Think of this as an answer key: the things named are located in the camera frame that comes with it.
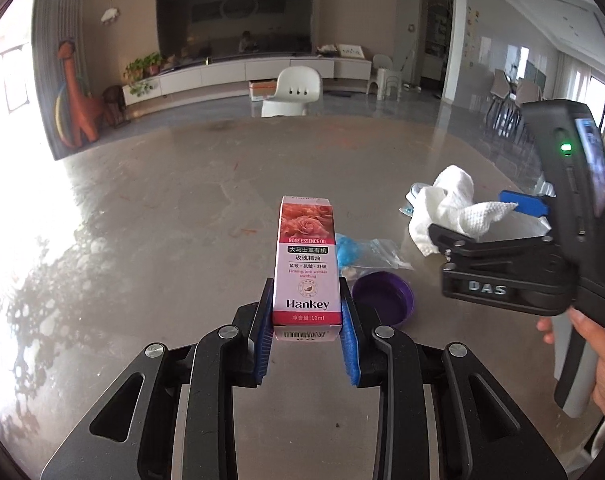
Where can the green potted plant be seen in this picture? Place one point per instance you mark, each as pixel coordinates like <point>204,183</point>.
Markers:
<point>154,62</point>
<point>136,72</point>

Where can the pink rose-print carton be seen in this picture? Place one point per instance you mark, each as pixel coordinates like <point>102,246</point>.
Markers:
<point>307,270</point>

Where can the white cloud wall decoration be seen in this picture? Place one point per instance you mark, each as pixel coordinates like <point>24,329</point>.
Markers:
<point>110,15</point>

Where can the large black television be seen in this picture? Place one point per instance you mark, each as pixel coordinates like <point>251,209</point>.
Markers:
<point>232,20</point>

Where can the long white TV cabinet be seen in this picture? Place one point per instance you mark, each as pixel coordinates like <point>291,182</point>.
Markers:
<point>207,77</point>

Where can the orange dinosaur toy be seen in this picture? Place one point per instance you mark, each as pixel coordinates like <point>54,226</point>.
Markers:
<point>77,105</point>

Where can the grey curtain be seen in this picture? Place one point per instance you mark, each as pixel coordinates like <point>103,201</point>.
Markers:
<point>50,35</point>

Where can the dark brown round stool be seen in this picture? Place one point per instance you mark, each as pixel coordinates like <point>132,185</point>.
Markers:
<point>115,105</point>

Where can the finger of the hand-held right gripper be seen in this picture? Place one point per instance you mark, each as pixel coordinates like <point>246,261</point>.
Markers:
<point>482,251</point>
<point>527,205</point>

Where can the small white plastic stool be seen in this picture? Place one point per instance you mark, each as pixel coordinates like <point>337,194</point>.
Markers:
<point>385,77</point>

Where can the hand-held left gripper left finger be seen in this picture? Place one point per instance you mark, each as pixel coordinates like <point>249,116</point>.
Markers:
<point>263,355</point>

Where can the white picture frame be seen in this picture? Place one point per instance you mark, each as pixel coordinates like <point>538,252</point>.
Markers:
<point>351,51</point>

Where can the grey dining chair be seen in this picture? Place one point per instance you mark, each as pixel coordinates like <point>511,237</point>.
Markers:
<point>526,100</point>
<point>497,92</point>

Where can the clear zip bag blue contents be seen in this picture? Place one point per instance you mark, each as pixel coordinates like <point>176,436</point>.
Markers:
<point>355,250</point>

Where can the white plastic chair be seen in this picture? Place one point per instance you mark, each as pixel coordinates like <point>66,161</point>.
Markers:
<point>295,90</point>

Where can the floor mop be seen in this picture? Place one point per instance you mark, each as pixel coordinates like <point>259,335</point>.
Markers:
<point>410,70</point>

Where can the white tissue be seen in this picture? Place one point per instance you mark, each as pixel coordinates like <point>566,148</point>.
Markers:
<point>447,205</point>

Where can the purple plastic lid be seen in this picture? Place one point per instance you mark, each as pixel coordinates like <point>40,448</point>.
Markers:
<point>382,300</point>

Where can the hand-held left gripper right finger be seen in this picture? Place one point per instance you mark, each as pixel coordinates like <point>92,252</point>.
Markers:
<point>350,347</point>

